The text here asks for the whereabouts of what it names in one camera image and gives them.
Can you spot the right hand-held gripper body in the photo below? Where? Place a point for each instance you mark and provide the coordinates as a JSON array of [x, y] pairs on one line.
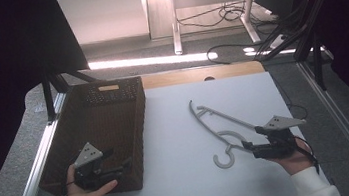
[[280, 143]]

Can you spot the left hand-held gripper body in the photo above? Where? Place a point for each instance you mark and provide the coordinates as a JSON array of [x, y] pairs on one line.
[[86, 155]]

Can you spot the brown wicker basket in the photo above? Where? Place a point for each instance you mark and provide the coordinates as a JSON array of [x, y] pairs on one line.
[[99, 127]]

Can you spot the grey clothes hanger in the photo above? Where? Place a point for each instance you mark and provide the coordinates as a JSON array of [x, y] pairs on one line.
[[223, 166]]

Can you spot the person's right hand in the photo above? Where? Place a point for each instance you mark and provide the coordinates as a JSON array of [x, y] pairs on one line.
[[299, 161]]

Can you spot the white table sheet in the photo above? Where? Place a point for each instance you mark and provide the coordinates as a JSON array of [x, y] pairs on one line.
[[173, 128]]

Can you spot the black metal stand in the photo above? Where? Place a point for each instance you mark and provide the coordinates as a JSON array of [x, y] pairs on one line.
[[48, 96], [317, 60]]

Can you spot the white power strip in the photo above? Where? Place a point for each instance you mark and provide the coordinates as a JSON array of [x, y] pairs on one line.
[[278, 41]]

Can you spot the aluminium rail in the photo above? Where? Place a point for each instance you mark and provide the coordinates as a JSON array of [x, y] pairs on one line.
[[344, 131], [37, 172]]

